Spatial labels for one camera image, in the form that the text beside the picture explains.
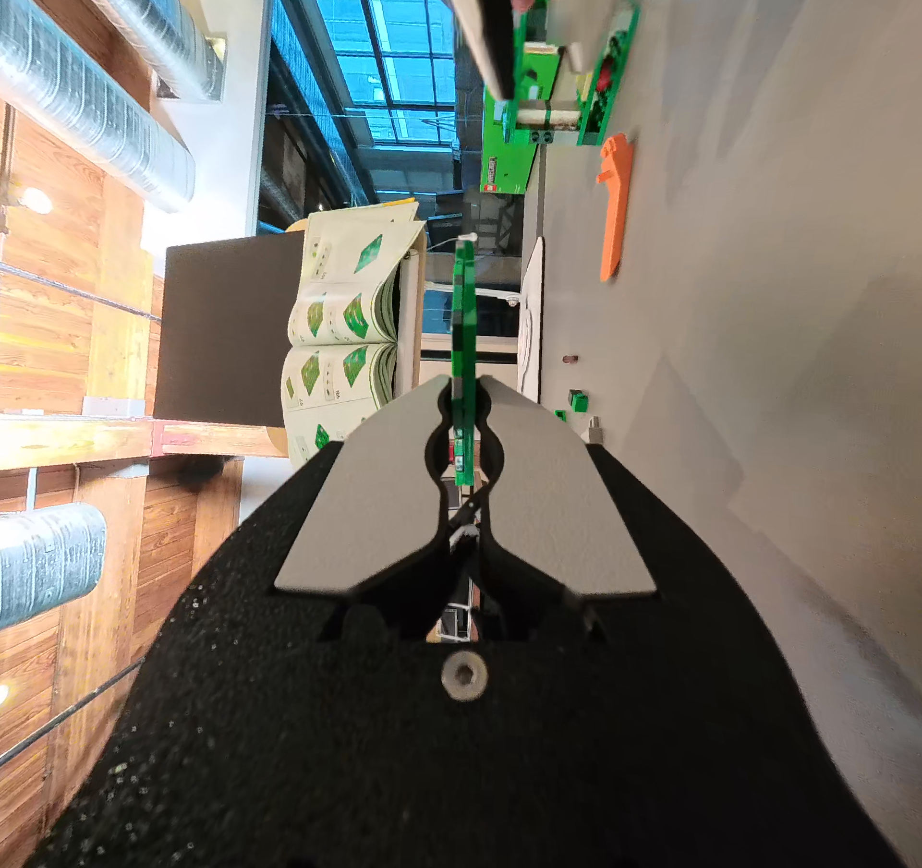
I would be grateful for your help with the green lego plate assembly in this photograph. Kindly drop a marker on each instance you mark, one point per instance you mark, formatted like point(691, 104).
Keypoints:
point(609, 90)

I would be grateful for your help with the green lego box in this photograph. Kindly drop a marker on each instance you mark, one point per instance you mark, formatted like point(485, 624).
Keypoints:
point(511, 141)

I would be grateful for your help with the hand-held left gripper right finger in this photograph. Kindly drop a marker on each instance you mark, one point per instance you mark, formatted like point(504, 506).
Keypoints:
point(569, 515)

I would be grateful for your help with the small grey lego piece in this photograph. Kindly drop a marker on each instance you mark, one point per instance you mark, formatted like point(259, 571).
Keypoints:
point(596, 432)

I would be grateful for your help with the orange brick separator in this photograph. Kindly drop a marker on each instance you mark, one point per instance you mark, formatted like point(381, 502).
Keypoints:
point(616, 213)

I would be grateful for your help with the silver ventilation duct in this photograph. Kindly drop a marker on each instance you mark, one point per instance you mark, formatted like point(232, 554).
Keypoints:
point(47, 565)
point(86, 83)

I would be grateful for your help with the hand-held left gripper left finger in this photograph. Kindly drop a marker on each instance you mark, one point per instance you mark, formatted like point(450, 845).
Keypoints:
point(367, 501)

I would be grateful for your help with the glass window wall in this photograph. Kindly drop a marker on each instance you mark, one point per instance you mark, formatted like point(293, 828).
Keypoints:
point(374, 54)

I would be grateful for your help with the scattered green lego pieces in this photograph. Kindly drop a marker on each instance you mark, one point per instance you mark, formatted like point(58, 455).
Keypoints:
point(578, 398)

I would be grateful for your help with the long green lego plate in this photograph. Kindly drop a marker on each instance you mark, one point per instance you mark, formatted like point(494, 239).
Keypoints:
point(464, 321)

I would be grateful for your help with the round ceiling lamp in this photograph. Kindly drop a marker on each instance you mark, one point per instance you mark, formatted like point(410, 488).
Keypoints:
point(34, 200)

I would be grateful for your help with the open lego instruction booklet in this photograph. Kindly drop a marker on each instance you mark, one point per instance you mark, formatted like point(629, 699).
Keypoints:
point(338, 335)

